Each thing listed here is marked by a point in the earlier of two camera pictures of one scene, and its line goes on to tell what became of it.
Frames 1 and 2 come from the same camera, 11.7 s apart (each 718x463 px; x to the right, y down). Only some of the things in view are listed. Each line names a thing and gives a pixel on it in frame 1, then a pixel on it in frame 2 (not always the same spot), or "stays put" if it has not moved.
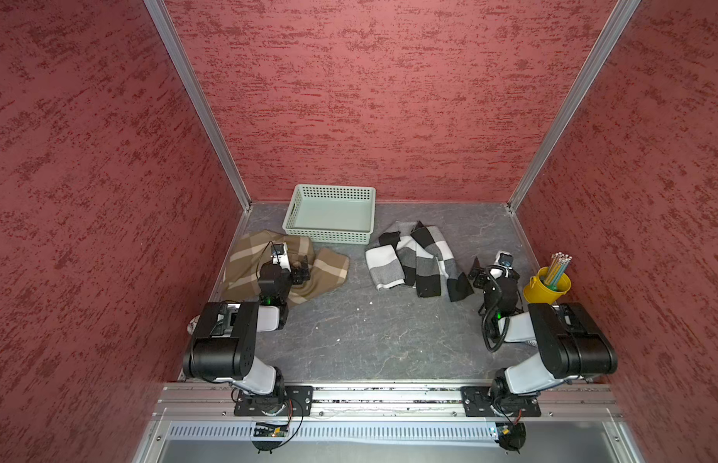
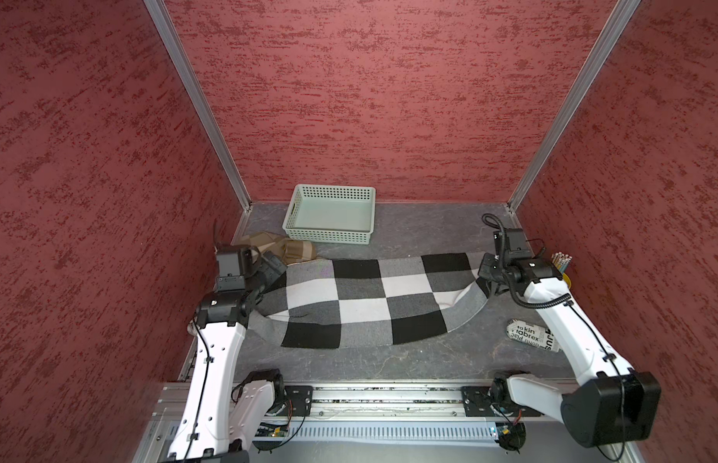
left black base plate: (297, 401) stays put
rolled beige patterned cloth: (192, 324) stays put
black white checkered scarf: (416, 255) to (358, 302)
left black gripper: (297, 277) to (272, 273)
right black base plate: (476, 401) stays put
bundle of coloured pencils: (557, 270) stays put
